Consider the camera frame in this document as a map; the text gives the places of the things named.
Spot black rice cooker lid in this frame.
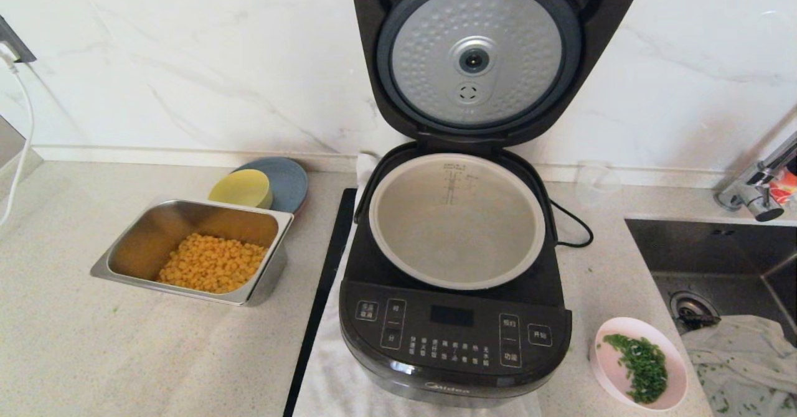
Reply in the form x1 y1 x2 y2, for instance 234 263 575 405
349 0 644 150

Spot pink bowl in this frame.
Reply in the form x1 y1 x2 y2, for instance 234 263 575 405
588 316 689 413

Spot chopped green scallions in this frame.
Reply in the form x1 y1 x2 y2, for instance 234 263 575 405
603 333 669 405

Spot grey inner cooking pot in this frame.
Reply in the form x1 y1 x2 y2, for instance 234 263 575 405
369 153 547 291

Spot yellow bowl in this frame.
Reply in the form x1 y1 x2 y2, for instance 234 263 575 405
207 168 273 210

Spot blue grey plate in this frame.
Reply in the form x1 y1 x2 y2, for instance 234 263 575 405
232 157 309 215

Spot white towel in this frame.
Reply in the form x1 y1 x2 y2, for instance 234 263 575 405
293 152 542 417

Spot clear plastic measuring cup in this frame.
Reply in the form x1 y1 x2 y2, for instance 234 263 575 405
576 161 623 203

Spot yellow corn kernels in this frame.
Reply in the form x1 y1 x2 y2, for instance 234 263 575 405
157 232 270 294

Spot stainless steel tray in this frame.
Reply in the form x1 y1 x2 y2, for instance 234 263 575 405
90 195 295 307

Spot metal sink drain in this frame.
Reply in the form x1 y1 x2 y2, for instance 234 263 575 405
669 291 722 330

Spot chrome faucet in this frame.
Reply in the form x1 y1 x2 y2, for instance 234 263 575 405
715 132 797 222

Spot white cloth with green bits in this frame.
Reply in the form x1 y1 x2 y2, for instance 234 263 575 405
680 314 797 417

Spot red orange packet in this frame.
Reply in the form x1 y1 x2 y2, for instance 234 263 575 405
769 168 797 205

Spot grey metal panel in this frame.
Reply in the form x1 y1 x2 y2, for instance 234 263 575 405
0 115 43 203

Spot black power cord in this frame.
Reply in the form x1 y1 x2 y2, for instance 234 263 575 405
551 199 594 248

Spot white power cable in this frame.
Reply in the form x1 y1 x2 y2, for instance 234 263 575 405
0 44 35 228

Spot dark wall socket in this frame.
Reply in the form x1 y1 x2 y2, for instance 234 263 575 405
0 16 37 64

